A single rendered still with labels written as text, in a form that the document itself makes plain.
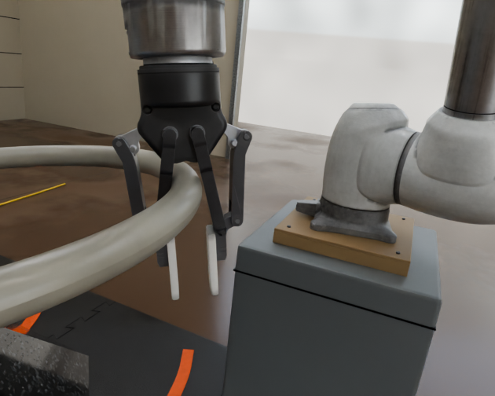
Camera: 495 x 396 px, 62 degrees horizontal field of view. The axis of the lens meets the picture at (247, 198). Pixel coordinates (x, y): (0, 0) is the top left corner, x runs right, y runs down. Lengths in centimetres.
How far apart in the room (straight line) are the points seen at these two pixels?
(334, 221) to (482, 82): 38
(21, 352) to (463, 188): 75
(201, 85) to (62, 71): 662
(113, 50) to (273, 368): 569
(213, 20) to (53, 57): 673
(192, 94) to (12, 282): 21
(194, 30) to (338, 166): 58
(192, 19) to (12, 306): 25
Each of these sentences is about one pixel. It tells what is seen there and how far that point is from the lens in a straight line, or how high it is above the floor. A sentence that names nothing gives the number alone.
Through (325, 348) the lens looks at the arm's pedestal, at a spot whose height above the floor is 63.
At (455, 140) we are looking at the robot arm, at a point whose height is 107.
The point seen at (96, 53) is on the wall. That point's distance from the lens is 651.
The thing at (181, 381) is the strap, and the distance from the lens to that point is 168.
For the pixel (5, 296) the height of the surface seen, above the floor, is 103.
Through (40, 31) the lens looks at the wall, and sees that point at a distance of 726.
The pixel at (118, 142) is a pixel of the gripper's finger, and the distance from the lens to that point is 40.
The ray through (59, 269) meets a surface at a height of 104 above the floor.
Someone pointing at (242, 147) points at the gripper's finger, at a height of 108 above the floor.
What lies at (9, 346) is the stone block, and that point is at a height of 75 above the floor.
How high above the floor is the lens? 115
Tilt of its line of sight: 18 degrees down
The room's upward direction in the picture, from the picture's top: 6 degrees clockwise
